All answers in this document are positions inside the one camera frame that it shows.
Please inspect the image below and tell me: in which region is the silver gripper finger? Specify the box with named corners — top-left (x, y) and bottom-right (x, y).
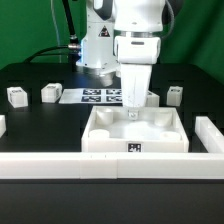
top-left (128, 108), bottom-right (139, 120)

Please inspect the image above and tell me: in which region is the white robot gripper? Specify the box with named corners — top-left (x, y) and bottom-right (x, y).
top-left (114, 36), bottom-right (161, 108)

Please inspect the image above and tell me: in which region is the white square table top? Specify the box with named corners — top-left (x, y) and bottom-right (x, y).
top-left (81, 106), bottom-right (189, 153)

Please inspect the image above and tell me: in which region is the white sheet with tag markers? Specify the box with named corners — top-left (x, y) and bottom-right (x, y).
top-left (59, 88), bottom-right (122, 104)

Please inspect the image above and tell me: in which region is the white U-shaped obstacle fence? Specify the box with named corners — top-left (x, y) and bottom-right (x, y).
top-left (0, 115), bottom-right (224, 180)

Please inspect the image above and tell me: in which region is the black cable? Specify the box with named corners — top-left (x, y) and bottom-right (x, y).
top-left (22, 0), bottom-right (82, 64)

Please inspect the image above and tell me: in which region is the grey thin cable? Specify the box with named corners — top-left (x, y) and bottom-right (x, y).
top-left (50, 0), bottom-right (63, 64)

